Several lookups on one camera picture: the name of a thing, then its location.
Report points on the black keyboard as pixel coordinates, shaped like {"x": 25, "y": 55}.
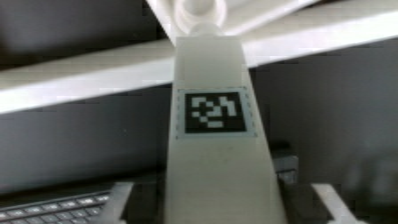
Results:
{"x": 68, "y": 210}

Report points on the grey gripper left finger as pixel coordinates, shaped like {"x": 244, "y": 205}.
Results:
{"x": 112, "y": 213}

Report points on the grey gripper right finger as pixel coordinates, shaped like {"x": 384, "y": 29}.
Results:
{"x": 334, "y": 205}

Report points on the white desk top tray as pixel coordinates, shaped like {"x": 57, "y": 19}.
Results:
{"x": 236, "y": 15}

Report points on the white desk leg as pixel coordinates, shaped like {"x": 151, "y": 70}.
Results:
{"x": 220, "y": 181}

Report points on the white U-shaped obstacle fence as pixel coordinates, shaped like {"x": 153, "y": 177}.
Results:
{"x": 322, "y": 28}

